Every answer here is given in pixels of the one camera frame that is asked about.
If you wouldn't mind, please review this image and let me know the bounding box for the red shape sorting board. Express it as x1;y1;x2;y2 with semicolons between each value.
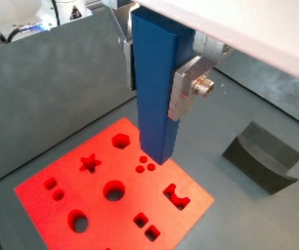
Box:
16;119;213;250

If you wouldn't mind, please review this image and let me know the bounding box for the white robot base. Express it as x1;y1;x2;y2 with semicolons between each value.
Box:
0;0;92;43

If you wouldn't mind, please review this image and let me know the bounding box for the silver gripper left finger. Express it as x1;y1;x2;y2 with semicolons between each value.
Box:
112;3;138;91

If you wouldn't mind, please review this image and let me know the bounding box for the blue rectangular block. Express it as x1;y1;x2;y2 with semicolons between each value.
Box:
132;7;196;164

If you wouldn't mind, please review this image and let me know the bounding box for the black curved holder block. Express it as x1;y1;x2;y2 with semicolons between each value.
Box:
222;122;299;194

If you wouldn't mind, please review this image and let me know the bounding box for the white overhead panel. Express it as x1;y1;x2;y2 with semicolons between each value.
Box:
134;0;299;78

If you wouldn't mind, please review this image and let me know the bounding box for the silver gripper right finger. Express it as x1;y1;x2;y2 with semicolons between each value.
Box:
168;31;233;121

